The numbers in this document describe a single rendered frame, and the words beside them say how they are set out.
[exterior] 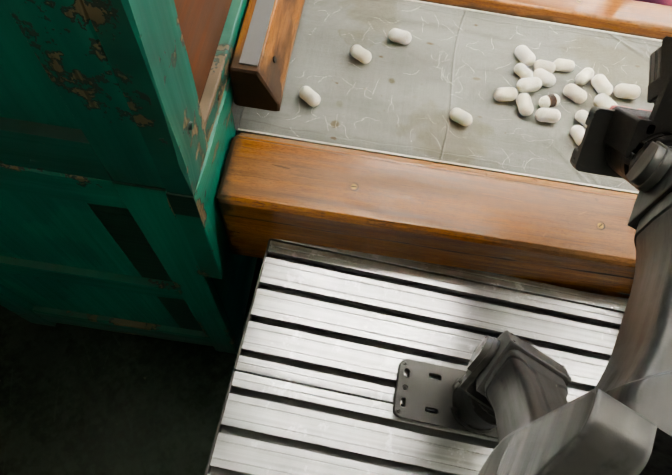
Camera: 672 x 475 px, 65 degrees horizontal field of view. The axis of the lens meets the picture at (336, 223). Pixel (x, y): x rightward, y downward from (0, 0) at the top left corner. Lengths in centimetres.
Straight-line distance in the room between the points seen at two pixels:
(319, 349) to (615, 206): 42
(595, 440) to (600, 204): 51
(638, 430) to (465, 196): 45
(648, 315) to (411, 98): 52
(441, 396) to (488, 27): 57
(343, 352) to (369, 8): 53
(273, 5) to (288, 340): 42
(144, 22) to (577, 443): 35
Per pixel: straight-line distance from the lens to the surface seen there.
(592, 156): 59
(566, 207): 73
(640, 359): 32
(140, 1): 39
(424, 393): 68
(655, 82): 56
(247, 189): 65
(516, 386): 50
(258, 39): 67
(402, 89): 79
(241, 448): 67
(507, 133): 79
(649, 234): 41
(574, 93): 86
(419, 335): 70
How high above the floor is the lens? 133
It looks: 64 degrees down
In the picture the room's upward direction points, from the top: 10 degrees clockwise
